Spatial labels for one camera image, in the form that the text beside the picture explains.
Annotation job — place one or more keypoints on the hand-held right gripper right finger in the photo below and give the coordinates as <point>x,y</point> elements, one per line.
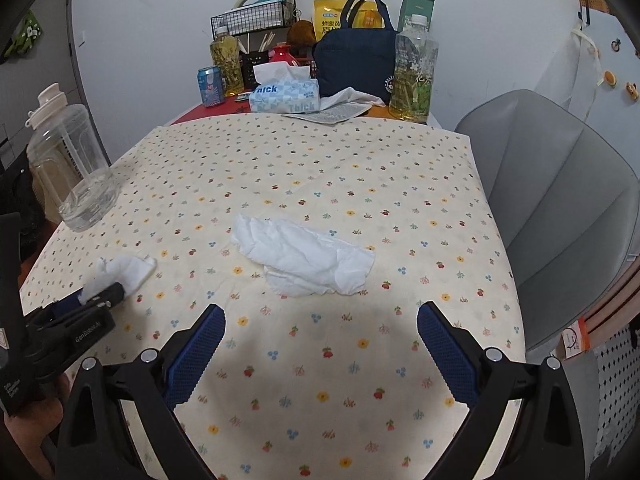
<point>447,355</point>

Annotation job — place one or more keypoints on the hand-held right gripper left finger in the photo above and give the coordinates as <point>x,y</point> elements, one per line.
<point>195,355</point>

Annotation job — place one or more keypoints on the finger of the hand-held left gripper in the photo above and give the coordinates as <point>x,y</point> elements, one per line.
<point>65,317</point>
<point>107,292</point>

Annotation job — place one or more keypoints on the long white tissue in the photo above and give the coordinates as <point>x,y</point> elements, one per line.
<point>305,255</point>

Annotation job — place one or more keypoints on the person's left forearm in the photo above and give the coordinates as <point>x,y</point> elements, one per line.
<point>25,445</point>

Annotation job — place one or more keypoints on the large clear water jug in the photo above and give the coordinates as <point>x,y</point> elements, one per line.
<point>80,180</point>

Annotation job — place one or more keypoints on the black garment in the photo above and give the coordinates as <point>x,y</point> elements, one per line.
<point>20,195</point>

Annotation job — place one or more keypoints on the grey chair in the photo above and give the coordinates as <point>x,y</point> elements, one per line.
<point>550,185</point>

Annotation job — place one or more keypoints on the floral cream tablecloth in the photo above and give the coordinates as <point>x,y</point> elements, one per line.
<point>350,170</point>

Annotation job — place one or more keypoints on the blue soda can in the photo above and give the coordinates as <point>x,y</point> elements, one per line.
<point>211,87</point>

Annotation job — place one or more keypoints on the oil bottle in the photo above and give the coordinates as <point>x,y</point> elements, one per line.
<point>227,65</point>

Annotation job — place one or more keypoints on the grey door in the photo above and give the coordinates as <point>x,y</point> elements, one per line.
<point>60,35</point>

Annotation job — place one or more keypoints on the blue tissue box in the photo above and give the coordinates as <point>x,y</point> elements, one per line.
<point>285,97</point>

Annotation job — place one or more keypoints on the printed paper leaflet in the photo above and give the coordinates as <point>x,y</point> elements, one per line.
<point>340,110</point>

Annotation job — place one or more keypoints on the black pen holder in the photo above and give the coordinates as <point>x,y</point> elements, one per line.
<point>250,62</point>

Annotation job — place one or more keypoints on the green printed cloth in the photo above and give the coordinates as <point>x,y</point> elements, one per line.
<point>22,35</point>

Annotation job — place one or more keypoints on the plastic bottle with yellow liquid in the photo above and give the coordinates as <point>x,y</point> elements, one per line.
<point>412,80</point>

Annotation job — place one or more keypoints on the red pot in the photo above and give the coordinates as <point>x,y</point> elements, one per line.
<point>282,55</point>

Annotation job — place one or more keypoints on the wooden chopsticks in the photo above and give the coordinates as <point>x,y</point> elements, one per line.
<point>269,40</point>

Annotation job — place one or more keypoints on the navy lunch bag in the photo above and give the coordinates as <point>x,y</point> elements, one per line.
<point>350,60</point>

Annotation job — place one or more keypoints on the white hanging bag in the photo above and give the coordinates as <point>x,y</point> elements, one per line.
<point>585,75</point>

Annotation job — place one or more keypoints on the burger fridge magnet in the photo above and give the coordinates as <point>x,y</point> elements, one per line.
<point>609,78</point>

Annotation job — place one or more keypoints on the yellow fridge magnet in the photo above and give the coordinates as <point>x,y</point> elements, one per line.
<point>631,90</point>

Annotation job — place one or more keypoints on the brown plush toy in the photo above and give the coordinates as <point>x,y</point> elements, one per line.
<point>302,32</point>

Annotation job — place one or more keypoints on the green carton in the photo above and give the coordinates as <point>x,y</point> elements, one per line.
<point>417,5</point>

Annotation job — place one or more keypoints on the yellow snack bag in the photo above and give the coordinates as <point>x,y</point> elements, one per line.
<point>327,17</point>

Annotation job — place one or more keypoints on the white fridge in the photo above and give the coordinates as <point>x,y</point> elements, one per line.
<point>620,20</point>

